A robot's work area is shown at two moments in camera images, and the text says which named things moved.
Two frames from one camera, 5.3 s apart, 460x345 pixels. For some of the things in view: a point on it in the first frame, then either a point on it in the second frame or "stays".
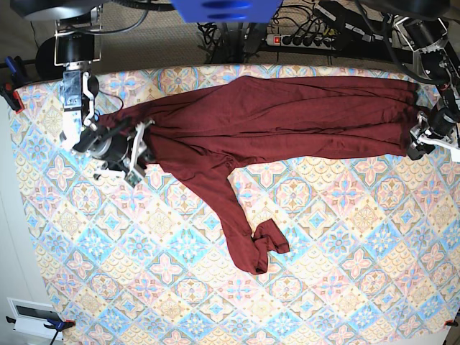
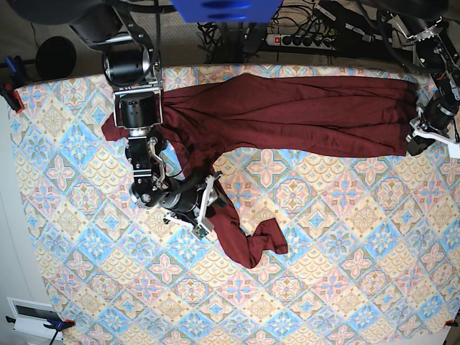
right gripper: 431,130 stays
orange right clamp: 451,323 stays
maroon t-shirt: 198,138 stays
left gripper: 121,146 → 198,204
